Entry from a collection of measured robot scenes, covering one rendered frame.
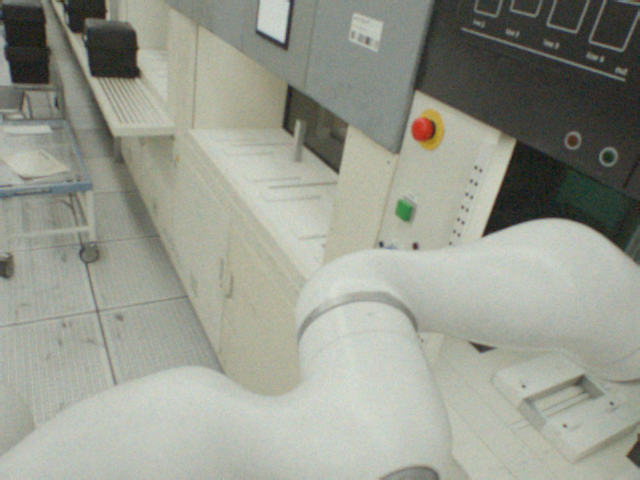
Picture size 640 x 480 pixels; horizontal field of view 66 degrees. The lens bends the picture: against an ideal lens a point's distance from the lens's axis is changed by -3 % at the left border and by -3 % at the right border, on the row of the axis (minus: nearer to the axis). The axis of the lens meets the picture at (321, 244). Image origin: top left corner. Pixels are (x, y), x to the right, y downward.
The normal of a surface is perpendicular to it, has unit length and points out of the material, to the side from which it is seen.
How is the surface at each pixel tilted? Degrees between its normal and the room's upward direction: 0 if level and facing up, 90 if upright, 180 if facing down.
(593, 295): 69
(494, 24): 90
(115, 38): 86
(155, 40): 90
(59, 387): 0
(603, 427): 0
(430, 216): 90
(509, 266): 50
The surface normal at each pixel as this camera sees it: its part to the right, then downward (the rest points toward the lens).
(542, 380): 0.16, -0.85
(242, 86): 0.47, 0.51
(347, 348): -0.38, -0.75
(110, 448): -0.15, -0.26
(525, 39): -0.87, 0.11
